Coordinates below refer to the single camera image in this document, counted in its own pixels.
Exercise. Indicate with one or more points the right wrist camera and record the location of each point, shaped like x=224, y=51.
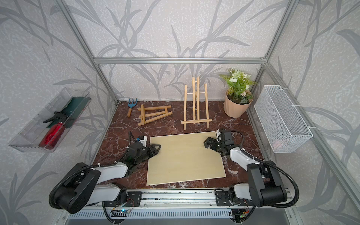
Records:
x=219, y=133

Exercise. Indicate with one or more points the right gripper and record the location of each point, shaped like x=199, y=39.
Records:
x=213, y=142

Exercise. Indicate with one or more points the clear plastic wall tray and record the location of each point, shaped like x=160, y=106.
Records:
x=48, y=128

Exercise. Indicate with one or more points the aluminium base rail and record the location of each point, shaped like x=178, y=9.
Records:
x=168, y=204

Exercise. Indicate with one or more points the red spray bottle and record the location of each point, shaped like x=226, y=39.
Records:
x=55, y=132

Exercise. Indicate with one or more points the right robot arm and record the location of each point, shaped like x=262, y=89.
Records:
x=264, y=186

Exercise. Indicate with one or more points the plywood board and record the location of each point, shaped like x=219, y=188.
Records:
x=183, y=158

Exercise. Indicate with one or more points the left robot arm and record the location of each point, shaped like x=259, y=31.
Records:
x=81, y=186

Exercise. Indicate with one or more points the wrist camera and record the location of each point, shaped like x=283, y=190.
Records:
x=219, y=133
x=143, y=140

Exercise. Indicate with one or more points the white wire mesh basket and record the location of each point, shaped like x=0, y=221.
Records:
x=282, y=123

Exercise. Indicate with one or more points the blue garden hand rake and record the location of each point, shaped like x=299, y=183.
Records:
x=131, y=103

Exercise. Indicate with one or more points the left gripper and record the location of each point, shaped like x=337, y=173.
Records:
x=153, y=150

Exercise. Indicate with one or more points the potted plant with flowers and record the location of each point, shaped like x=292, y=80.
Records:
x=238, y=95

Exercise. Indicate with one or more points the aluminium cage frame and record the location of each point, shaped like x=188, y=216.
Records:
x=347, y=182

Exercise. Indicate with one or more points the green sheet in tray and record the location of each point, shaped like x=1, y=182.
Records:
x=73, y=109

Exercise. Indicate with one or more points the wooden easel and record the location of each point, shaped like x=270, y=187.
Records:
x=196, y=104
x=151, y=114

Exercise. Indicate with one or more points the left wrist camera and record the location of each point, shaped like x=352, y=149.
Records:
x=143, y=140

